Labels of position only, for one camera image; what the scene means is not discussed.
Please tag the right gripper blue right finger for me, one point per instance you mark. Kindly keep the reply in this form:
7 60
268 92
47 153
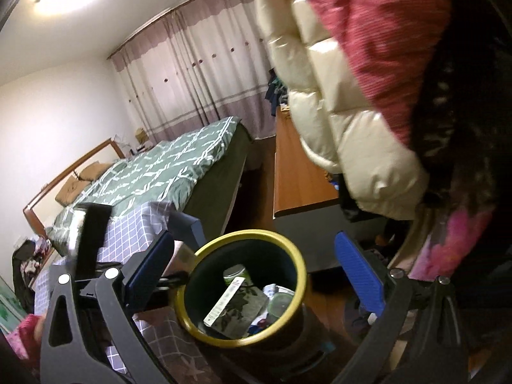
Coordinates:
364 271

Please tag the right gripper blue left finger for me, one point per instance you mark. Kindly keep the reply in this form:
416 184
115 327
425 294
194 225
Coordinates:
141 275

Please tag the clear bottle green cap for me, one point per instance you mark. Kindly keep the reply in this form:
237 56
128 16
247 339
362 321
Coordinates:
277 305

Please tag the green label bottle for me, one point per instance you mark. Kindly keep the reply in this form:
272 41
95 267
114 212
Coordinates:
238 270

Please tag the dark patterned box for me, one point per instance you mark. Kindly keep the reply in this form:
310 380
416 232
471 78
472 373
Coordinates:
237 308

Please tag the yellow rimmed trash bin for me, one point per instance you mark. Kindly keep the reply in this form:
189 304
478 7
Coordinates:
269 258

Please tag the pink floral fabric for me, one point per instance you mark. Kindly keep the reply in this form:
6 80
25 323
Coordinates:
438 241

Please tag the blue checkered tablecloth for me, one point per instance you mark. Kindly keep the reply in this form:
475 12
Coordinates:
90 335

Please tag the green plaid duvet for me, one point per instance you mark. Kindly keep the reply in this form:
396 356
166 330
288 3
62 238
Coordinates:
167 172

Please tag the dark clothes pile on cabinet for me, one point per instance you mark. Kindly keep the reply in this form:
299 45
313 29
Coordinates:
27 261

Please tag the left brown pillow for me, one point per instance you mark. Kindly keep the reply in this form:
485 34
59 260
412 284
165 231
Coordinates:
70 191

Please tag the brown pillow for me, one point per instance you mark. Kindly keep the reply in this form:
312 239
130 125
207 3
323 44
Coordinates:
93 171
70 191

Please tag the right brown pillow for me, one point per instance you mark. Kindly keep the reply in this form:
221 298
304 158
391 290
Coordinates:
93 171

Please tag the wooden desk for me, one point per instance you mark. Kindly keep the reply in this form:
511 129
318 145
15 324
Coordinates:
299 184

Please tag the sliding wardrobe door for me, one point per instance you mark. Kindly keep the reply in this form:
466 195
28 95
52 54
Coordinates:
11 311

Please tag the tissue box on far nightstand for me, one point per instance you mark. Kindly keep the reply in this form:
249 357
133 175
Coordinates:
141 136

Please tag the cream puffer jacket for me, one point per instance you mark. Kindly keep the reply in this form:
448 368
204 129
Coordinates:
339 129

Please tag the clothes pile on desk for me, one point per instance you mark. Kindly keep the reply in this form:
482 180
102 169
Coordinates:
277 92

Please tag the pink striped curtain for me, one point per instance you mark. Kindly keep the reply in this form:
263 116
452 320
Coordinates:
195 65

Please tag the red knit garment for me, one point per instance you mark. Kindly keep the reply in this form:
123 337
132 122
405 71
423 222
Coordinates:
388 44

